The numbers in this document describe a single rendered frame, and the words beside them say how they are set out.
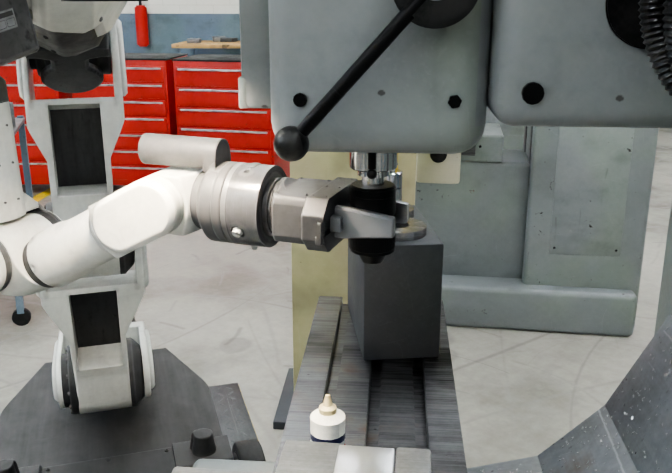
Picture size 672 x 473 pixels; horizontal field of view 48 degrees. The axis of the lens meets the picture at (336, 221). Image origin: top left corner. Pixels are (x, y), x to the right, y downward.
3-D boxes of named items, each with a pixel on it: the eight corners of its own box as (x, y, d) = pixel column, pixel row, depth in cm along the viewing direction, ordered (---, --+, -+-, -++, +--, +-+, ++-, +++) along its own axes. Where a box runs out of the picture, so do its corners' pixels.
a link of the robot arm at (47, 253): (99, 269, 85) (-11, 322, 94) (151, 243, 95) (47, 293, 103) (55, 184, 84) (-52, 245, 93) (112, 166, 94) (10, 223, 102)
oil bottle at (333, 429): (308, 488, 87) (307, 402, 84) (312, 467, 91) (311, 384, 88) (344, 490, 87) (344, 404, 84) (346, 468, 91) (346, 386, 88)
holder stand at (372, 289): (362, 361, 117) (363, 237, 112) (346, 305, 138) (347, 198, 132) (439, 358, 118) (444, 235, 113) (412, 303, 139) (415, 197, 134)
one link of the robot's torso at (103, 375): (58, 382, 167) (28, 196, 140) (152, 369, 172) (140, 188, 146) (57, 436, 154) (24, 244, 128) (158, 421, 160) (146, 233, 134)
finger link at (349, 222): (394, 241, 75) (335, 235, 77) (395, 210, 74) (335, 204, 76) (390, 246, 74) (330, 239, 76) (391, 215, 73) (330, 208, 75)
